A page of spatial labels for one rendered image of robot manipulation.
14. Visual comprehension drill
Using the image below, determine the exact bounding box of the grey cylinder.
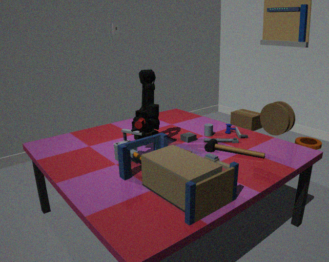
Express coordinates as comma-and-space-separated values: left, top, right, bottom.
205, 123, 213, 137

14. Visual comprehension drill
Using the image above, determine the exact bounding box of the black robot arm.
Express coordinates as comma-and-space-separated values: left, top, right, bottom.
132, 70, 160, 130

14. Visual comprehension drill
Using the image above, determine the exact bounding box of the grey crank handle with blue knob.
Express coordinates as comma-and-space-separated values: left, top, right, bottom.
225, 124, 248, 139

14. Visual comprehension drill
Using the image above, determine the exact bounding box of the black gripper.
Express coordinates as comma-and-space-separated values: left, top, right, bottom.
131, 110, 155, 139

